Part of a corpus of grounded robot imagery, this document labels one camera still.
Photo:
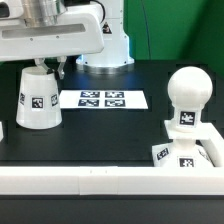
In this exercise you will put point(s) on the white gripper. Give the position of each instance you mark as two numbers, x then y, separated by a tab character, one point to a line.
77	31

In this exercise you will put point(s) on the white lamp shade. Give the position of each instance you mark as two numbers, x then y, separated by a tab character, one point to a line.
38	101

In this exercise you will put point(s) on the white lamp bulb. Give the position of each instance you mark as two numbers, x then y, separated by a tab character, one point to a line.
189	89

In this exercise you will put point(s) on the white lamp base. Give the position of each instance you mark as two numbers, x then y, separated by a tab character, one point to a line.
182	151

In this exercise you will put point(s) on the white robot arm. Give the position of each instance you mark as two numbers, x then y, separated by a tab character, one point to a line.
40	13

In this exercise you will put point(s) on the white left fence bar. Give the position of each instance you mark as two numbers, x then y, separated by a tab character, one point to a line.
1	132

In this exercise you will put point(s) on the white fence bar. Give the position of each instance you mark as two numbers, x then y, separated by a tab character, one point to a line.
110	181
213	144
1	132

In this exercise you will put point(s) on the white marker sheet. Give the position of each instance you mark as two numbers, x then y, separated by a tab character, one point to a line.
103	99

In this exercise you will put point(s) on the white front fence bar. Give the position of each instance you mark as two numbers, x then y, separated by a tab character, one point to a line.
110	181

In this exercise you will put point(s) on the white right fence bar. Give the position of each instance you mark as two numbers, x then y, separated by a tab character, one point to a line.
213	144

